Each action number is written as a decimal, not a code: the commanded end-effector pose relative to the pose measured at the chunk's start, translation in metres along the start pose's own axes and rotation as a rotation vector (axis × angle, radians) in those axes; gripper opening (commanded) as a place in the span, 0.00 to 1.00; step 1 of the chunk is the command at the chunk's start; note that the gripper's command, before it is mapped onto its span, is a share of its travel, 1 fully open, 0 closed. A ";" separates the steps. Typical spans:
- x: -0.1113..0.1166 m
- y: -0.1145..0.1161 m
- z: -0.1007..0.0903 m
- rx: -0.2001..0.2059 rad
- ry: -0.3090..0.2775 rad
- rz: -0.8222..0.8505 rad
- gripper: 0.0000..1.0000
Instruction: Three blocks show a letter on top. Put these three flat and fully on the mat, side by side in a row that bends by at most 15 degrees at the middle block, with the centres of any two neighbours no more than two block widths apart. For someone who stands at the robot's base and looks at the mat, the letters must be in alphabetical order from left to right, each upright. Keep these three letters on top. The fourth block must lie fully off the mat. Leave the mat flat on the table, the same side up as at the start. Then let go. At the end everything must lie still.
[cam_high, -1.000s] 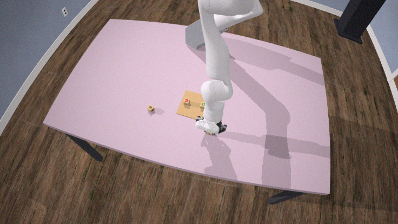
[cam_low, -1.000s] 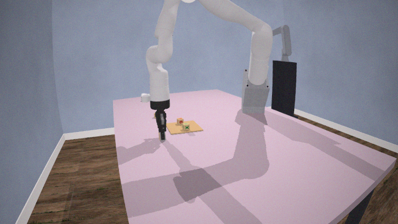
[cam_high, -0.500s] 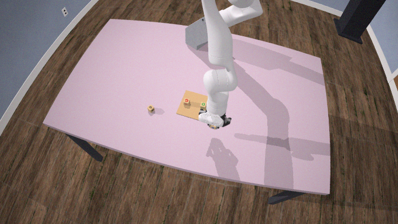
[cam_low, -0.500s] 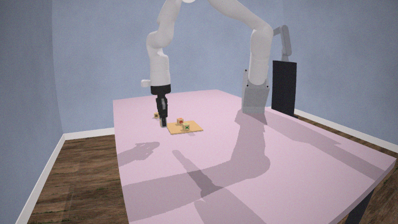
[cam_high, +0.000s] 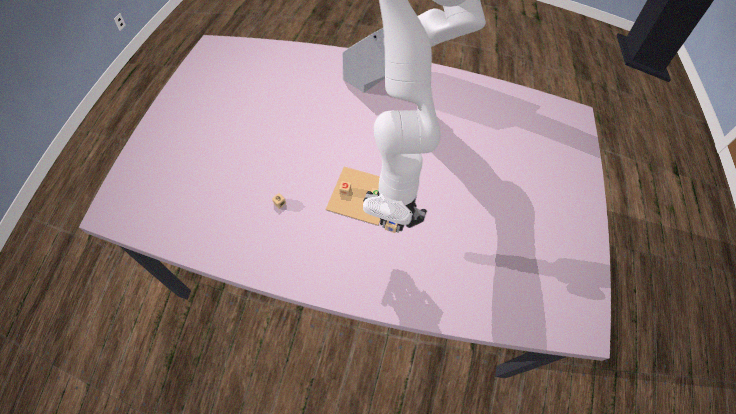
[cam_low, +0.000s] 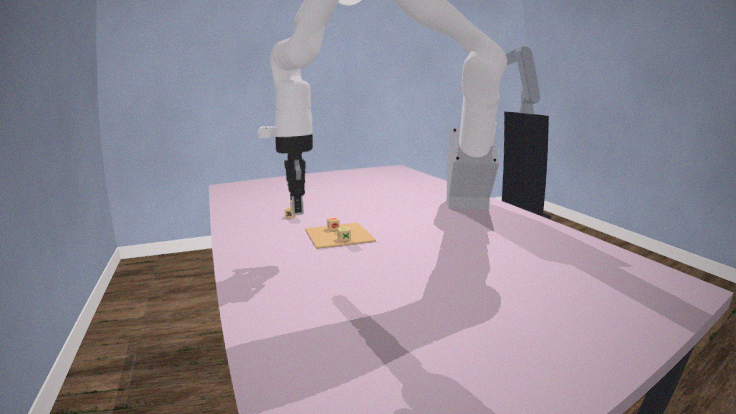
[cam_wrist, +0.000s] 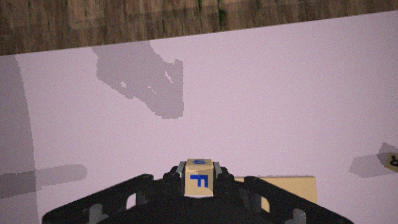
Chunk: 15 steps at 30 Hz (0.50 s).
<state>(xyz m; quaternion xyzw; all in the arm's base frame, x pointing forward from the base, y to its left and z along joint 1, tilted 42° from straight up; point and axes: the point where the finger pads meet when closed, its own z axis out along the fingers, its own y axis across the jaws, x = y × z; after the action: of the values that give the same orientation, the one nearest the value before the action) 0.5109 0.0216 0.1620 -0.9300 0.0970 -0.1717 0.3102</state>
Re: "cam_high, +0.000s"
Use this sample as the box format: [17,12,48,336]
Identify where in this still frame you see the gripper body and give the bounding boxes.
[377,189,417,214]

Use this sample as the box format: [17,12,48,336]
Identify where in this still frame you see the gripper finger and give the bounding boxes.
[396,206,427,233]
[363,191,387,228]

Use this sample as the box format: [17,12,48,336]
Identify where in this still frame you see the tan flat mat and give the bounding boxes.
[326,167,380,225]

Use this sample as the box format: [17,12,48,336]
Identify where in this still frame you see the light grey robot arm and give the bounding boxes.
[363,0,486,225]

